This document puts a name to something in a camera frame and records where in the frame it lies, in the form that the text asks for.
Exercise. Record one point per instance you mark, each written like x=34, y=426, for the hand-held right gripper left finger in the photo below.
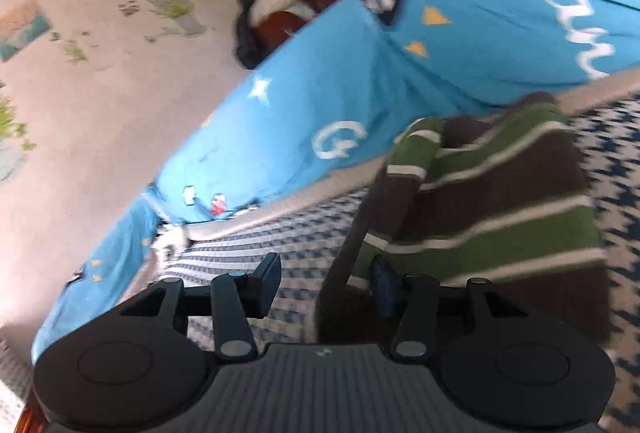
x=264, y=285

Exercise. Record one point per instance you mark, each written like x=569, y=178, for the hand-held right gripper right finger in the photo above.
x=385, y=285

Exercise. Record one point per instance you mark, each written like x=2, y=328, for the green brown striped t-shirt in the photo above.
x=500, y=203

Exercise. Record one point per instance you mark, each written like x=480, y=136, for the blue printed sofa back cover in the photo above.
x=340, y=78

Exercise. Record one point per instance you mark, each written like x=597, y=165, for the houndstooth sofa seat cover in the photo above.
x=615, y=153

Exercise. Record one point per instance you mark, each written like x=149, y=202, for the flower pot wall sticker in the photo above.
x=175, y=10

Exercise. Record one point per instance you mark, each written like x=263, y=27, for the green plant wall sticker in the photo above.
x=12, y=133

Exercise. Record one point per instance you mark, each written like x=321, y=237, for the seaside wall picture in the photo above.
x=22, y=30

